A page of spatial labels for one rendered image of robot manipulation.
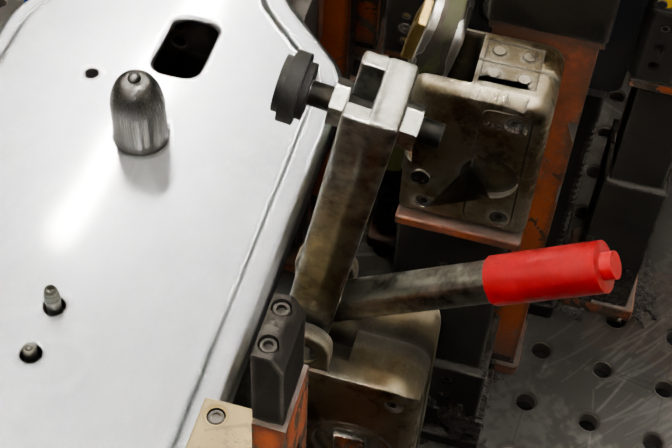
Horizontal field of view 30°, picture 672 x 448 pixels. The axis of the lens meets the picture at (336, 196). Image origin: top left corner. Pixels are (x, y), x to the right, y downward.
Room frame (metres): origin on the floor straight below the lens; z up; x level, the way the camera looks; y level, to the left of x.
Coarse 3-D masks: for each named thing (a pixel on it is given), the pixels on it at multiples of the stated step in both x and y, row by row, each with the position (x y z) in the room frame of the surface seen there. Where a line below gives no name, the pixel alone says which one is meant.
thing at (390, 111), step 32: (288, 64) 0.33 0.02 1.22; (384, 64) 0.34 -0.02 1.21; (288, 96) 0.32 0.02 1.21; (320, 96) 0.33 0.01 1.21; (352, 96) 0.33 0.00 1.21; (384, 96) 0.32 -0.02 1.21; (352, 128) 0.31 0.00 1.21; (384, 128) 0.31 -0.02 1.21; (416, 128) 0.32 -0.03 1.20; (352, 160) 0.31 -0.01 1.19; (384, 160) 0.31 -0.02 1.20; (320, 192) 0.31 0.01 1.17; (352, 192) 0.31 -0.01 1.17; (320, 224) 0.31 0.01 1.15; (352, 224) 0.31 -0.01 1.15; (320, 256) 0.31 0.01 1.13; (352, 256) 0.31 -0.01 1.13; (320, 288) 0.31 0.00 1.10; (320, 320) 0.31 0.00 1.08
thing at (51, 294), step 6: (48, 288) 0.36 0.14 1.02; (54, 288) 0.36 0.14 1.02; (48, 294) 0.36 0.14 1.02; (54, 294) 0.36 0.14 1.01; (48, 300) 0.36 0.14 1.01; (54, 300) 0.36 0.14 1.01; (60, 300) 0.36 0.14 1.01; (48, 306) 0.36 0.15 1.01; (54, 306) 0.36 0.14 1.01; (60, 306) 0.36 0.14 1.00; (48, 312) 0.36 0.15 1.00; (54, 312) 0.36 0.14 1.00; (60, 312) 0.36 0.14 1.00
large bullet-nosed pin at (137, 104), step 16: (128, 80) 0.48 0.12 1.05; (144, 80) 0.48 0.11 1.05; (112, 96) 0.48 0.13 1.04; (128, 96) 0.47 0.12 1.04; (144, 96) 0.48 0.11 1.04; (160, 96) 0.48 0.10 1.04; (112, 112) 0.48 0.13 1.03; (128, 112) 0.47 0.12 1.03; (144, 112) 0.47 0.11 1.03; (160, 112) 0.48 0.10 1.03; (128, 128) 0.47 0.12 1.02; (144, 128) 0.47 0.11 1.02; (160, 128) 0.48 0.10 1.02; (128, 144) 0.47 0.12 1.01; (144, 144) 0.47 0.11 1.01; (160, 144) 0.48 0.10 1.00
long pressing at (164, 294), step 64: (64, 0) 0.60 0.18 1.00; (128, 0) 0.60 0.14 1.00; (192, 0) 0.60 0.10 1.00; (256, 0) 0.60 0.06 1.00; (0, 64) 0.54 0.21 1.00; (64, 64) 0.54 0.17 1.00; (128, 64) 0.54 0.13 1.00; (256, 64) 0.55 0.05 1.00; (320, 64) 0.55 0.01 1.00; (0, 128) 0.48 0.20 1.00; (64, 128) 0.49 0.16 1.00; (192, 128) 0.49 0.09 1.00; (256, 128) 0.49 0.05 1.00; (320, 128) 0.49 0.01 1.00; (0, 192) 0.44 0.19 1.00; (64, 192) 0.44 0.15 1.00; (128, 192) 0.44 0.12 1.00; (192, 192) 0.44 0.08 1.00; (256, 192) 0.45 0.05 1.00; (0, 256) 0.39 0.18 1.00; (64, 256) 0.39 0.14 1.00; (128, 256) 0.40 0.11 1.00; (192, 256) 0.40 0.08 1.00; (256, 256) 0.40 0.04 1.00; (0, 320) 0.35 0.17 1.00; (64, 320) 0.35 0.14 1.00; (128, 320) 0.36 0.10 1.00; (192, 320) 0.36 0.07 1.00; (256, 320) 0.36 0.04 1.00; (0, 384) 0.31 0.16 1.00; (64, 384) 0.32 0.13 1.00; (128, 384) 0.32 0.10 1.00; (192, 384) 0.32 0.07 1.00
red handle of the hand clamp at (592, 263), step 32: (512, 256) 0.31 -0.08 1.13; (544, 256) 0.31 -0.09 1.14; (576, 256) 0.30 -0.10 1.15; (608, 256) 0.30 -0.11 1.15; (352, 288) 0.33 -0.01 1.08; (384, 288) 0.32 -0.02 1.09; (416, 288) 0.31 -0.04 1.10; (448, 288) 0.31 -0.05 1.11; (480, 288) 0.31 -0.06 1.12; (512, 288) 0.30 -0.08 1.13; (544, 288) 0.30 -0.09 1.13; (576, 288) 0.29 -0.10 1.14; (608, 288) 0.30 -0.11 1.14
